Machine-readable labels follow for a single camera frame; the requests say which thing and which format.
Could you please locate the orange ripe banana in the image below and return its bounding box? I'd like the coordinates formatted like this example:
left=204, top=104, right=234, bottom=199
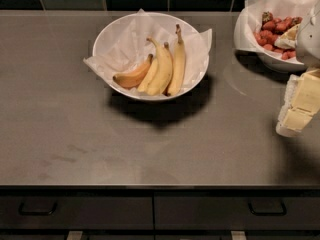
left=113, top=54, right=153, bottom=89

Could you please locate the pile of red strawberries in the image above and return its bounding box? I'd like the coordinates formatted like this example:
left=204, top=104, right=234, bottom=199
left=253, top=11, right=302, bottom=60

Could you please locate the white strawberry bowl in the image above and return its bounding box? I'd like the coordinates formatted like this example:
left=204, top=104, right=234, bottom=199
left=234, top=8, right=306, bottom=73

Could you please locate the white banana bowl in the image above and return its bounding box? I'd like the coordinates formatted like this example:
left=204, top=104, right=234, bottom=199
left=92, top=12, right=210, bottom=102

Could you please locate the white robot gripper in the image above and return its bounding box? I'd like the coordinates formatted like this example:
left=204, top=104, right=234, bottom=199
left=274, top=1, right=320, bottom=137

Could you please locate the left black drawer handle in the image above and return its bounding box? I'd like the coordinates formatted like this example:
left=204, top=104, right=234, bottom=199
left=18, top=201, right=58, bottom=216

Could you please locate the right dark drawer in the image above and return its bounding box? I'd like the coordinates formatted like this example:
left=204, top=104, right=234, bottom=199
left=154, top=196, right=320, bottom=230

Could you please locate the white paper strawberry liner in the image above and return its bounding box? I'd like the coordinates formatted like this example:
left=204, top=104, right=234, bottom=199
left=233, top=0, right=320, bottom=66

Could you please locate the white paper bowl liner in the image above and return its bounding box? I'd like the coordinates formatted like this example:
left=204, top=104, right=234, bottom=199
left=82, top=8, right=213, bottom=98

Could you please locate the black drawer handle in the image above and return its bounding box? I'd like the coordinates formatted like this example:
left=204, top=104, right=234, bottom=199
left=18, top=201, right=58, bottom=216
left=248, top=199, right=287, bottom=216

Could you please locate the right yellow banana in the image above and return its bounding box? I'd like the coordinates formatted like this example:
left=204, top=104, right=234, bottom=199
left=167, top=24, right=186, bottom=96

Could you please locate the right black drawer handle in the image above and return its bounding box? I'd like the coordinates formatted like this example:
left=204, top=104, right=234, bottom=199
left=248, top=199, right=287, bottom=216

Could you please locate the thin yellow banana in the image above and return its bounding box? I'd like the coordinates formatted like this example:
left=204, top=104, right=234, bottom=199
left=137, top=59, right=158, bottom=92

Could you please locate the left dark drawer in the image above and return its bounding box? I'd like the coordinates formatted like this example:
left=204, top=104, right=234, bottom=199
left=0, top=196, right=153, bottom=230

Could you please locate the large yellow banana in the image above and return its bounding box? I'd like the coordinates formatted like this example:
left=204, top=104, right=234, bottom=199
left=147, top=37, right=173, bottom=96

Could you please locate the dark drawer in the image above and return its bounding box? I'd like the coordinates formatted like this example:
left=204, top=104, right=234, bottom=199
left=154, top=196, right=320, bottom=230
left=0, top=196, right=153, bottom=230

